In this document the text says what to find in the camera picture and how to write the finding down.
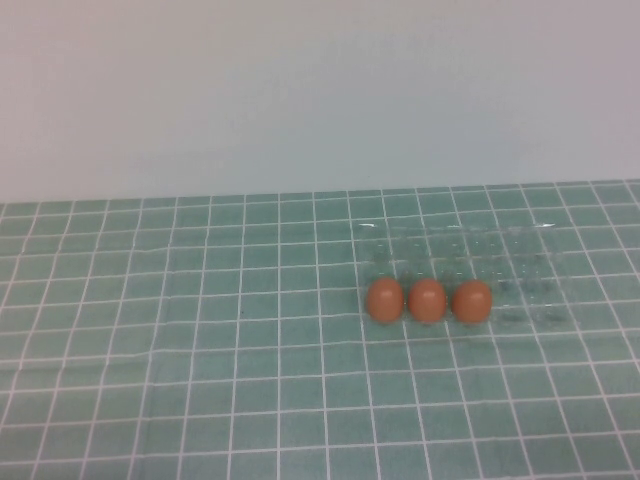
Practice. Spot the clear plastic egg tray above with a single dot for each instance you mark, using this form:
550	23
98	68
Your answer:
525	280

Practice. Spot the brown egg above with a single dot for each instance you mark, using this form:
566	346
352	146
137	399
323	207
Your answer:
471	301
385	300
426	300

